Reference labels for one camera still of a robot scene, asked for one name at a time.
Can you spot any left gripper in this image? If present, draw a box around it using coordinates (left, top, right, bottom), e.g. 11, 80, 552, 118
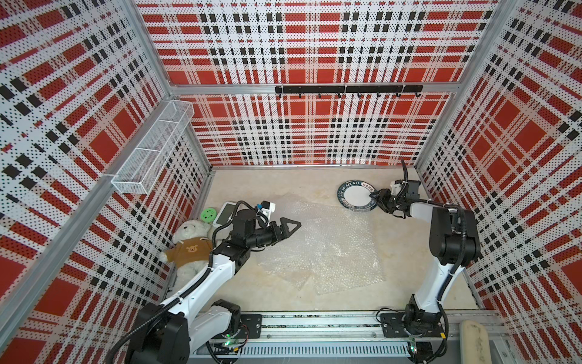
246, 217, 301, 249

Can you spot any grey rimmed plate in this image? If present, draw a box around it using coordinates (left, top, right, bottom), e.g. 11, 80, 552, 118
336, 180, 377, 212

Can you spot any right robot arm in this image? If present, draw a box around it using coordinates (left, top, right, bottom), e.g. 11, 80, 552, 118
370, 179, 480, 336

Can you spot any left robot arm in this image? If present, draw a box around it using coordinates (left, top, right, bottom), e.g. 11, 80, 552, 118
105, 205, 302, 363

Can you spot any white digital clock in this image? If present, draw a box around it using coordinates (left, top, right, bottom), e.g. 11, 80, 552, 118
212, 202, 236, 228

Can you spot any green round button toy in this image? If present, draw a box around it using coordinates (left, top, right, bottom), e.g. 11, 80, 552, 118
200, 208, 218, 224

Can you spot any white teddy bear toy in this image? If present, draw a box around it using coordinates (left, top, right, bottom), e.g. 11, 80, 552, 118
159, 220, 213, 293

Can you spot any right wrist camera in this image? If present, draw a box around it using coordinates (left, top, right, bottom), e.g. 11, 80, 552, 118
390, 180, 407, 196

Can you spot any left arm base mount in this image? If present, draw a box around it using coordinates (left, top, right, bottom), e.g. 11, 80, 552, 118
227, 313, 263, 340

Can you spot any black hook rail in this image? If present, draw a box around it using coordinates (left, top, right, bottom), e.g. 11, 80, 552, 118
274, 84, 424, 96

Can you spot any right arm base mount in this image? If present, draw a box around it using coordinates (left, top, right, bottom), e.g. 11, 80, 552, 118
378, 312, 445, 338

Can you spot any white wire mesh basket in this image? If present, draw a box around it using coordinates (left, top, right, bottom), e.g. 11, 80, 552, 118
112, 100, 193, 195

